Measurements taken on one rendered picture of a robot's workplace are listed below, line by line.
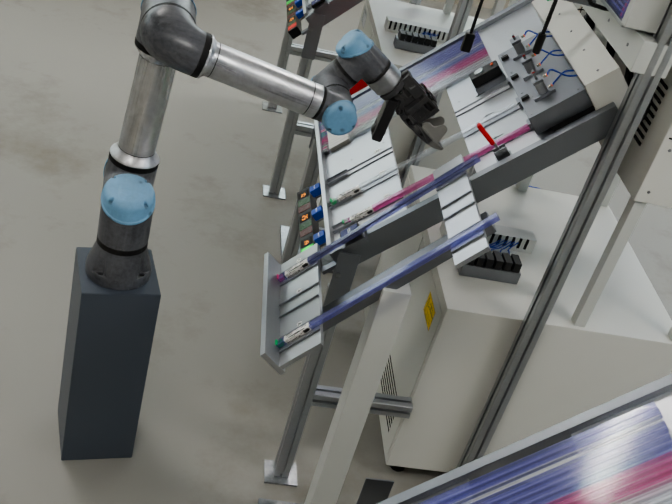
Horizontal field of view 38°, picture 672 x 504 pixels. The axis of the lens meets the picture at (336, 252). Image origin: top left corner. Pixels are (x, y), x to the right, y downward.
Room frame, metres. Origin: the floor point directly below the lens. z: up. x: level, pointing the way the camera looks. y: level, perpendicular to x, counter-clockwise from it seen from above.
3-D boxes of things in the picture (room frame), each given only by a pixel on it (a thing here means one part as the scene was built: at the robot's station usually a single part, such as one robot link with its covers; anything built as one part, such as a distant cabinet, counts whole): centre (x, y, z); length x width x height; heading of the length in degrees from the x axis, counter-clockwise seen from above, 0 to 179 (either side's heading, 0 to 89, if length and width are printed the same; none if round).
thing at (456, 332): (2.35, -0.53, 0.31); 0.70 x 0.65 x 0.62; 13
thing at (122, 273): (1.80, 0.48, 0.60); 0.15 x 0.15 x 0.10
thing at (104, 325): (1.80, 0.48, 0.28); 0.18 x 0.18 x 0.55; 25
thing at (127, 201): (1.80, 0.48, 0.72); 0.13 x 0.12 x 0.14; 17
